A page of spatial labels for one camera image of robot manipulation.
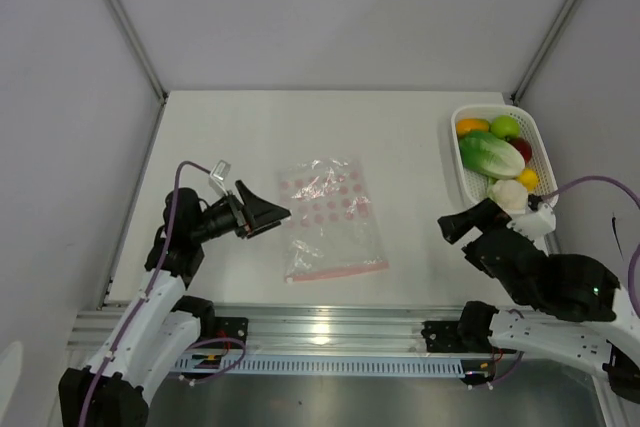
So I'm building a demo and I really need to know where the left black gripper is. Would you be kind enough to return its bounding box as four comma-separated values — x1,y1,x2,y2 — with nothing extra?
190,180,289,244

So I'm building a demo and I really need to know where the white toy cauliflower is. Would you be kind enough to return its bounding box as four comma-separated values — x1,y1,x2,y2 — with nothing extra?
487,179,528,213

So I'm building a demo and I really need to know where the clear pink-dotted zip bag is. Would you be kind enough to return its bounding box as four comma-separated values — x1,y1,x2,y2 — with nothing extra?
277,158,389,284

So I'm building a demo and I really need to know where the green toy cabbage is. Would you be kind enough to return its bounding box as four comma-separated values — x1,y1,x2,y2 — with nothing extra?
458,131,526,180

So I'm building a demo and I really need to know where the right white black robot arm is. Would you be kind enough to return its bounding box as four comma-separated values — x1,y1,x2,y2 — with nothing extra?
437,195,639,403

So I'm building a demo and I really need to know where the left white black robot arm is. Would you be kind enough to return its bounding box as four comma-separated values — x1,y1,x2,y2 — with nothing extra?
58,181,290,426

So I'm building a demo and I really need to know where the white plastic basket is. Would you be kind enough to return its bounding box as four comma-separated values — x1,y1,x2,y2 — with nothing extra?
450,104,557,215

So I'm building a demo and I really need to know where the yellow toy lemon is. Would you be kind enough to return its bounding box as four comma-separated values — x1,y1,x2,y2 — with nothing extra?
516,169,539,192

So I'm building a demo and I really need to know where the orange yellow toy mango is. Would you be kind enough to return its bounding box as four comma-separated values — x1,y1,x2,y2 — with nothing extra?
455,118,491,138

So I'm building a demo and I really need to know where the red toy apple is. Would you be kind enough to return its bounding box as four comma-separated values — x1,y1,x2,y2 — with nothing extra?
509,137,533,163

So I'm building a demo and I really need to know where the green toy apple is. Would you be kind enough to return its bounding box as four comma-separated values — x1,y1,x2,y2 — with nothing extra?
490,115,520,140

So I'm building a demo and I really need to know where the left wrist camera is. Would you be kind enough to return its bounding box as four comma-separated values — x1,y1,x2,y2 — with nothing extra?
208,160,231,198

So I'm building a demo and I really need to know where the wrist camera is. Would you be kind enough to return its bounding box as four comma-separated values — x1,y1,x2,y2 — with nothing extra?
208,160,231,198
507,195,556,241

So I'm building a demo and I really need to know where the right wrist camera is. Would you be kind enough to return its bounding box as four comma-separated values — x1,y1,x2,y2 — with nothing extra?
507,195,556,241

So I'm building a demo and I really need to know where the aluminium mounting rail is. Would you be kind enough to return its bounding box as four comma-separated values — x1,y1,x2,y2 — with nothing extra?
65,304,611,361

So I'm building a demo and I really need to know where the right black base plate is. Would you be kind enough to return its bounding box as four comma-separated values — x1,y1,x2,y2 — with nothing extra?
421,320,469,354

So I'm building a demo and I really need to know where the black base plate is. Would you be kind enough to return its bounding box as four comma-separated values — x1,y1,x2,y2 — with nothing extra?
199,317,249,351
421,320,469,354

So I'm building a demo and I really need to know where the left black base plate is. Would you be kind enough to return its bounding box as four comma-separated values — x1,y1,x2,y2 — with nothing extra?
199,317,249,351

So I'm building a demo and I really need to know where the white slotted cable duct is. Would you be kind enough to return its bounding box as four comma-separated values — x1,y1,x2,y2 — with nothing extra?
169,354,466,379

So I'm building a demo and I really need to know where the left aluminium frame post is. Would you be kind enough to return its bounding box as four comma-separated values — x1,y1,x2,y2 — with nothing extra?
103,0,168,104

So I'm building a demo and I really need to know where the aluminium frame post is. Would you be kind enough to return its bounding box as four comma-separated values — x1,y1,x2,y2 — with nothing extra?
508,0,583,106
103,0,168,104

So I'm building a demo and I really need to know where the right aluminium frame post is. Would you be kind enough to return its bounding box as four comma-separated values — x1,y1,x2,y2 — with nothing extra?
508,0,583,106

